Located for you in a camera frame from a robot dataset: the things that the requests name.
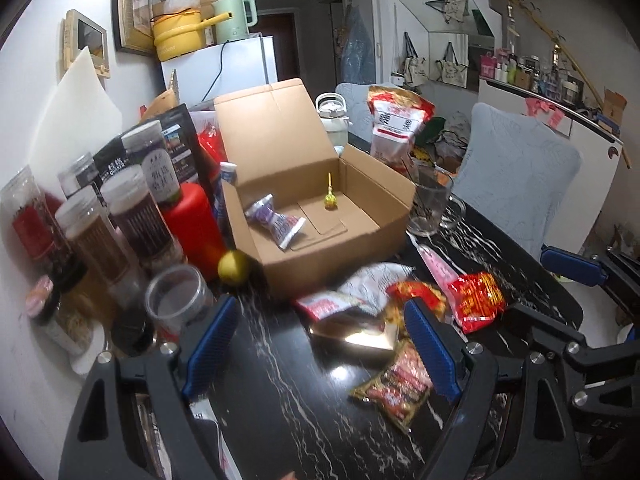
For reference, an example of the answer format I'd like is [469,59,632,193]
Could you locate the wall intercom panel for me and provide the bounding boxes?
[63,9,111,80]

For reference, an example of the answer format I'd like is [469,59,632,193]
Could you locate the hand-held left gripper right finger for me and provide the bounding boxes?
[404,299,583,480]

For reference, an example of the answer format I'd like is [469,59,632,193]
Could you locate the pink sticky notes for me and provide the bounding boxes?
[525,97,566,128]

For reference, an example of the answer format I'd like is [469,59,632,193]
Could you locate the green electric kettle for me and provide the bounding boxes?
[211,0,259,43]

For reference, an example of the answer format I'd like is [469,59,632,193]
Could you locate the black lid jar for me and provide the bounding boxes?
[110,305,156,356]

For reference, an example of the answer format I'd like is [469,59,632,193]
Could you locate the glass mug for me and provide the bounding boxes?
[406,162,467,237]

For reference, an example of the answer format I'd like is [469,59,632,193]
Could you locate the white counter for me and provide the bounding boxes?
[477,76,626,251]

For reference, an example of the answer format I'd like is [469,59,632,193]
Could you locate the plastic jar with red contents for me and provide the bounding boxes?
[0,165,66,261]

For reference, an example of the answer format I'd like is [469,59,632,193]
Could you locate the yellow pot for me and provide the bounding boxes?
[151,7,226,62]

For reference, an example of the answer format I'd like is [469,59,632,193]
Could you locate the open plastic jar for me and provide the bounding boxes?
[145,265,216,336]

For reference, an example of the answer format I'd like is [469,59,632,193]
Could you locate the yellow lemon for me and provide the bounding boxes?
[217,250,251,286]

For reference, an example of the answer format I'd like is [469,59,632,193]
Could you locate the white foam board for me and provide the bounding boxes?
[37,46,123,171]

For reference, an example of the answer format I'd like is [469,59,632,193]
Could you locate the large red white bag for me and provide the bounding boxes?
[367,85,436,171]

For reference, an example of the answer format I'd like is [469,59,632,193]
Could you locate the plastic jar with brown contents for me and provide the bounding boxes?
[55,185,131,286]

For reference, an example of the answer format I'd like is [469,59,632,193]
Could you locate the small open carton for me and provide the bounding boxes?
[597,89,628,133]

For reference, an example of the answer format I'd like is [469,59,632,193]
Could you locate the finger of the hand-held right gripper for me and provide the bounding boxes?
[540,246,640,311]
[502,302,640,376]

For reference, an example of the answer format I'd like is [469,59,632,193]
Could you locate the small jar with pink lid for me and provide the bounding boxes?
[25,277,76,351]

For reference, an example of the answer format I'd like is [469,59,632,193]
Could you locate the dark stirring stick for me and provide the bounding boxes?
[400,157,432,213]

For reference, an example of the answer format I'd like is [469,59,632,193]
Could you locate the blue white snack tube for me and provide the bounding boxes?
[215,161,238,221]

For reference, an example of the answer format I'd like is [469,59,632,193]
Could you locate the pink red pouch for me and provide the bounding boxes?
[412,242,463,328]

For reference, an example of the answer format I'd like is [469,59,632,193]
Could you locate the bamboo pole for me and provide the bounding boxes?
[492,0,633,166]

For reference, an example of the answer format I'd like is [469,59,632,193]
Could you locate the white thermos jug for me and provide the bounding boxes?
[316,92,353,148]

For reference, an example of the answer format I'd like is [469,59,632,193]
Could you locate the plastic jar with dark contents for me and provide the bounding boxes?
[100,165,183,261]

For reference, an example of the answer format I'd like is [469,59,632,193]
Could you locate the black power cable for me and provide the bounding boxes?
[200,40,226,103]

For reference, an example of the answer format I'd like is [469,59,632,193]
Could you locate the white refrigerator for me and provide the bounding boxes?
[160,35,278,106]

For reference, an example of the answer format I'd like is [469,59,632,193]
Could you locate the black printed bag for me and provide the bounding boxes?
[95,104,216,196]

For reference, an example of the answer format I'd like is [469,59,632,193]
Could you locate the cardboard box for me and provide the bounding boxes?
[214,78,417,301]

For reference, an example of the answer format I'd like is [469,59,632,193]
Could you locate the red crinkled snack packet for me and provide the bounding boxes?
[446,271,507,335]

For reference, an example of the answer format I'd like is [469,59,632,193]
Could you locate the small red yellow snack packet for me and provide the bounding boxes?
[387,280,448,321]

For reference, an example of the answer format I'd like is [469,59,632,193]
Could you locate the red plastic bag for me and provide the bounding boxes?
[197,122,223,176]

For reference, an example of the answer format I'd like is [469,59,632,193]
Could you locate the pile of clothes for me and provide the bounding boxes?
[415,115,471,171]

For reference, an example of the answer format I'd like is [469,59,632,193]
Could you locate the dark wooden door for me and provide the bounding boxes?
[260,12,296,83]

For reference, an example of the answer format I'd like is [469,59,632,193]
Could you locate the noodle snack packet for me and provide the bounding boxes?
[349,340,433,433]

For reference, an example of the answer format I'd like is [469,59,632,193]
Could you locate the canvas tote bag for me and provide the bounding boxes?
[436,41,471,88]
[402,32,429,86]

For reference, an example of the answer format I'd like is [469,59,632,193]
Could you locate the clear plastic jar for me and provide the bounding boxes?
[57,152,101,196]

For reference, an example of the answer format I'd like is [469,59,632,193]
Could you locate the tall jar with black label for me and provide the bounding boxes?
[122,120,181,201]

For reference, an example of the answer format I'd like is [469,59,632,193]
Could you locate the red canister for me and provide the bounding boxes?
[162,182,228,266]

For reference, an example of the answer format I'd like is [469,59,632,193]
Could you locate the blue plastic hanging bag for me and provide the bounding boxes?
[345,7,376,86]

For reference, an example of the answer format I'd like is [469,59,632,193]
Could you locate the white crumpled snack packet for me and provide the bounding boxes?
[295,262,416,321]

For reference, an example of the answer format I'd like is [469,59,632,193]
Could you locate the purple white snack packet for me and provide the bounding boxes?
[245,194,307,251]

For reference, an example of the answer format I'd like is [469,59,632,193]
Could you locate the gold snack box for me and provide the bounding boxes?
[307,310,401,358]

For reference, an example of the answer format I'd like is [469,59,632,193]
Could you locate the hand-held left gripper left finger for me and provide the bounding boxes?
[57,294,240,480]

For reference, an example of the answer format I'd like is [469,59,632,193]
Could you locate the row of cosmetic bottles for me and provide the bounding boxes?
[480,47,586,106]

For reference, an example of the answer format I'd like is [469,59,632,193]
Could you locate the framed picture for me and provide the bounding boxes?
[111,0,156,57]

